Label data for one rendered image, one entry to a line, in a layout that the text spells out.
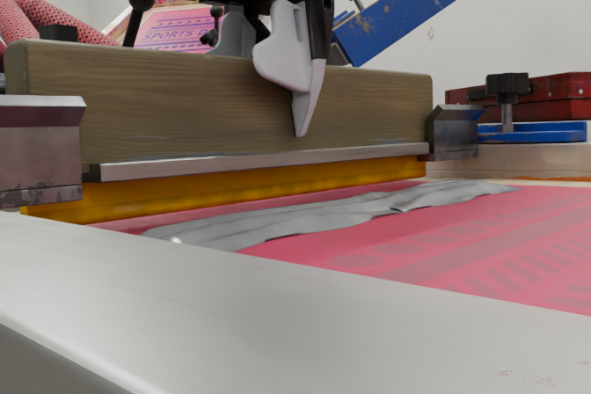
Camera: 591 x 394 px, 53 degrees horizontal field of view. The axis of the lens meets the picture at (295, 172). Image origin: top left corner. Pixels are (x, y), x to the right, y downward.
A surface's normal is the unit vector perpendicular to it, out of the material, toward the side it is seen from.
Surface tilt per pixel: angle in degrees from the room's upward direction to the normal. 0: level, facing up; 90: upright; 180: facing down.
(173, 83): 90
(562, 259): 0
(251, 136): 90
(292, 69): 82
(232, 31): 98
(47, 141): 90
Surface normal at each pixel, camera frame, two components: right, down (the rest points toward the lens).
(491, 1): -0.69, 0.07
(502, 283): -0.04, -1.00
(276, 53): 0.71, -0.12
